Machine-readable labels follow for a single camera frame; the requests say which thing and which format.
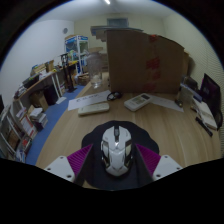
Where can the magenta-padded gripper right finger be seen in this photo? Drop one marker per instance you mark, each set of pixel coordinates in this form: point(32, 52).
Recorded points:
point(151, 161)

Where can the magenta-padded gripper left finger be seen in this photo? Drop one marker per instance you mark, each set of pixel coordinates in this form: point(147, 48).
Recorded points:
point(78, 161)

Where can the white and grey computer mouse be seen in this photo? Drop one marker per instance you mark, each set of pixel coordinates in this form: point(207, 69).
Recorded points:
point(116, 151)

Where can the black round mouse pad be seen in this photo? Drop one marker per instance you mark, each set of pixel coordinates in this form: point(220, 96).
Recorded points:
point(146, 140)

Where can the flat white remote control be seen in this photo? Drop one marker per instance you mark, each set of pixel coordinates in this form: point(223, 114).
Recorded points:
point(94, 108)

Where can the black marker pen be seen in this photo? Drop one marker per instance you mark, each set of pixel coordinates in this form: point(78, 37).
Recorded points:
point(204, 126)

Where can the white shelf unit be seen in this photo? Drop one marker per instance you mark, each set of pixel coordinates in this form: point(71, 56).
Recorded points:
point(20, 130)

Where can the blue book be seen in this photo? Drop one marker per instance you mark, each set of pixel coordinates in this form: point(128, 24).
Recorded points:
point(190, 91)

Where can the black tower stand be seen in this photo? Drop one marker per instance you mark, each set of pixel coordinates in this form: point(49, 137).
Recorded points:
point(67, 73)

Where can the black office chair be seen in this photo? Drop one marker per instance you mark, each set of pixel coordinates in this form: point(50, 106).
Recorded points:
point(210, 91)

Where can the clear plastic jar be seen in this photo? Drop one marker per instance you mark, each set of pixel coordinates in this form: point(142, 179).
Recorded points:
point(94, 70)

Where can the large brown cardboard box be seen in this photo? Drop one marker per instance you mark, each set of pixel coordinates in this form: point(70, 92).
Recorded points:
point(130, 63)

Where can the blue and white cabinet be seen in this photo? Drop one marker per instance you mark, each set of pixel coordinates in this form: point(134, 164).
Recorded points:
point(75, 46)

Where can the grey door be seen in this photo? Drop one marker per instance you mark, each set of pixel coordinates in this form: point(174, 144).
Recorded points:
point(117, 22)

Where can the long ceiling light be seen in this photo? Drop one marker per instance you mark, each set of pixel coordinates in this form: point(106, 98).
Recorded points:
point(107, 2)

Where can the round wall clock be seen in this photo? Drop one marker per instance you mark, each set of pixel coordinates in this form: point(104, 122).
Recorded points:
point(65, 30)

